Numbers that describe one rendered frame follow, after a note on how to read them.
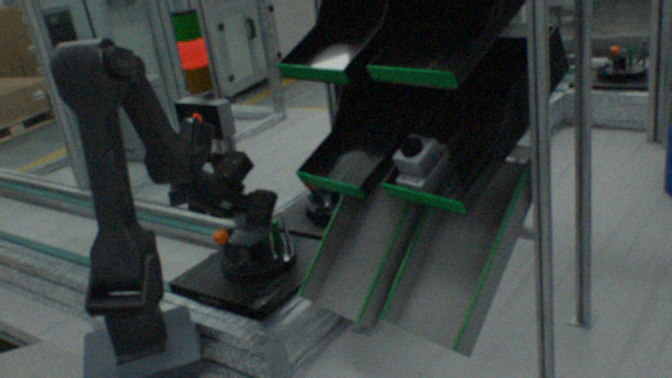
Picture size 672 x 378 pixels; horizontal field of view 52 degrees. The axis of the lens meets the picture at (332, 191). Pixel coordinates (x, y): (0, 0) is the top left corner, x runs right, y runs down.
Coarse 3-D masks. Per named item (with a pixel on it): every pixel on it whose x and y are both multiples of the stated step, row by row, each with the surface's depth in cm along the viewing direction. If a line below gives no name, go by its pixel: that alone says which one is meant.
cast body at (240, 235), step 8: (240, 208) 121; (240, 216) 121; (240, 224) 122; (272, 224) 125; (240, 232) 121; (248, 232) 120; (256, 232) 122; (264, 232) 123; (272, 232) 125; (240, 240) 122; (248, 240) 121; (256, 240) 122
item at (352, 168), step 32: (352, 96) 105; (384, 96) 107; (416, 96) 96; (352, 128) 105; (384, 128) 102; (416, 128) 97; (320, 160) 103; (352, 160) 100; (384, 160) 94; (352, 192) 93
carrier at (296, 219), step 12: (324, 192) 147; (336, 192) 142; (300, 204) 149; (312, 204) 144; (336, 204) 142; (276, 216) 145; (288, 216) 144; (300, 216) 144; (312, 216) 141; (324, 216) 138; (288, 228) 139; (300, 228) 138; (312, 228) 137; (324, 228) 137
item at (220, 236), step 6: (228, 228) 120; (216, 234) 117; (222, 234) 117; (228, 234) 118; (216, 240) 117; (222, 240) 117; (228, 240) 118; (222, 246) 119; (228, 246) 118; (228, 252) 119; (234, 252) 120; (234, 258) 120; (234, 264) 121
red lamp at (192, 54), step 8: (200, 40) 130; (184, 48) 130; (192, 48) 129; (200, 48) 130; (184, 56) 130; (192, 56) 130; (200, 56) 131; (184, 64) 131; (192, 64) 131; (200, 64) 131
